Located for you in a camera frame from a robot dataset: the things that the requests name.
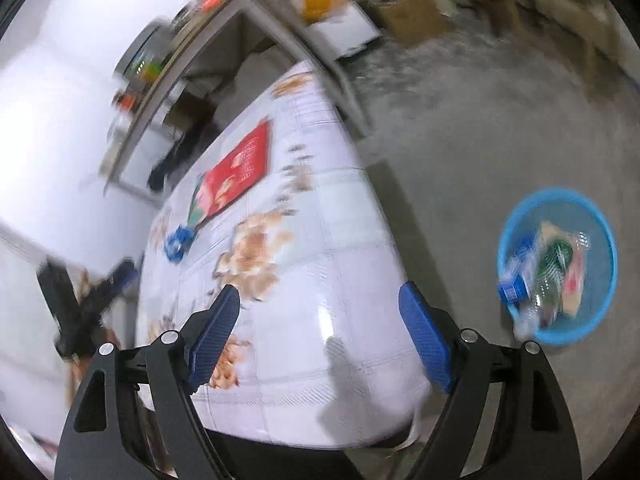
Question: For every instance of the red rice bag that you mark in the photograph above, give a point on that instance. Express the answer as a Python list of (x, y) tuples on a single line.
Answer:
[(234, 175)]

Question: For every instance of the blue white toothpaste box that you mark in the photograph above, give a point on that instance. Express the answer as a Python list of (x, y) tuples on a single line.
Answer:
[(516, 280)]

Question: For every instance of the black clothing pile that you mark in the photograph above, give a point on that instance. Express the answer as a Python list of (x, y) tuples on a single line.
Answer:
[(202, 130)]

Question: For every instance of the cardboard box with bags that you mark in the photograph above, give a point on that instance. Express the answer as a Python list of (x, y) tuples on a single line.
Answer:
[(410, 22)]

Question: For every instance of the yellow white carton box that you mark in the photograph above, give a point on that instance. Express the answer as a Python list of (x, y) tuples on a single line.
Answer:
[(575, 277)]

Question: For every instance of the green plastic bottle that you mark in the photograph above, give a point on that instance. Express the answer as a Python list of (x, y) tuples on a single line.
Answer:
[(545, 301)]

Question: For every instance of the grey side table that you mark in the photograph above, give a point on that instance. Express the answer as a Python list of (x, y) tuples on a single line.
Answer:
[(207, 51)]

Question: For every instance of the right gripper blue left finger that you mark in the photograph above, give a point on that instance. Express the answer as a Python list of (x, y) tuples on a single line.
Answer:
[(207, 332)]

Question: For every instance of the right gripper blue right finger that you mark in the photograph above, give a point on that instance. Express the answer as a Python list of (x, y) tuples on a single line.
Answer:
[(432, 332)]

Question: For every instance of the blue wrapper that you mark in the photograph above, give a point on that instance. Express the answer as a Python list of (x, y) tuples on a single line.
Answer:
[(178, 243)]

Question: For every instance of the blue trash basket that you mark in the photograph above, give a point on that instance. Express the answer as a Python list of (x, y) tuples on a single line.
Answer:
[(571, 212)]

